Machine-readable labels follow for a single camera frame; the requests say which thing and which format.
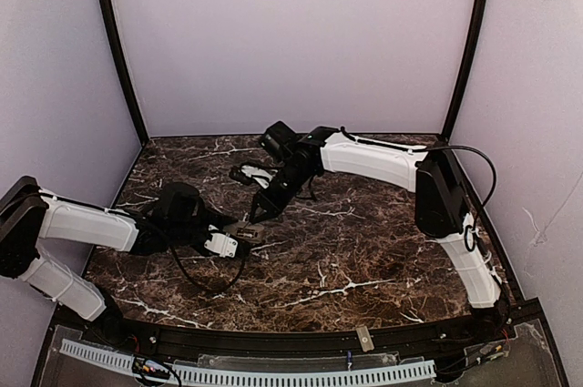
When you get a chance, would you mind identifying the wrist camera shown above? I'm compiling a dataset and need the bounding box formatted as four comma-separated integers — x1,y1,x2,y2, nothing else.
229,163,279,188
203,231,250,259

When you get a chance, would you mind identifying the white slotted cable duct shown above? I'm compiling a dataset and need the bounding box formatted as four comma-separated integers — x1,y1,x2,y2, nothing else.
59,339,436,386

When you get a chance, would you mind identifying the right black frame post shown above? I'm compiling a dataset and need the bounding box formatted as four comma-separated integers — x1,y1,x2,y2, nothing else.
441,0,487,141

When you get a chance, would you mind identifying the grey battery cover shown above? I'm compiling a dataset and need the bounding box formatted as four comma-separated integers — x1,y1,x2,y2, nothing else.
356,325,374,352

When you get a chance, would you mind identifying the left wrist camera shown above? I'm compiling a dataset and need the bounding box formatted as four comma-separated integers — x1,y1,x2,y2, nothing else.
203,231,250,259

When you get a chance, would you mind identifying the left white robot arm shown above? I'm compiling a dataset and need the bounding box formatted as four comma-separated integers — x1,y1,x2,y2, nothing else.
1,176,245,322

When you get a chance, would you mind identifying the black front table rail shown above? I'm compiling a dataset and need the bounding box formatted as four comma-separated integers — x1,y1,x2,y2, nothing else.
75,313,520,372

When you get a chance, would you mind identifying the white AC remote control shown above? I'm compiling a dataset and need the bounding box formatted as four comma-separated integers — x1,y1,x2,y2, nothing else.
223,221,265,245

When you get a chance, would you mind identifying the left black frame post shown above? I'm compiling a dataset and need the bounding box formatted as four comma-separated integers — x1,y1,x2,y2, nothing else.
98,0,149,147

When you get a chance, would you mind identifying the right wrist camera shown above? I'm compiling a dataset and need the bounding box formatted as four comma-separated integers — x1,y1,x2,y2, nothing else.
229,163,279,188

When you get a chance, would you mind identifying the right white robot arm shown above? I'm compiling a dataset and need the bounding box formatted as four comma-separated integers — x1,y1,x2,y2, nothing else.
240,121,504,315

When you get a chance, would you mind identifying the black frame post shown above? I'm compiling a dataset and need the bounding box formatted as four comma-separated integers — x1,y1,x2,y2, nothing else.
98,0,149,147
441,0,487,141

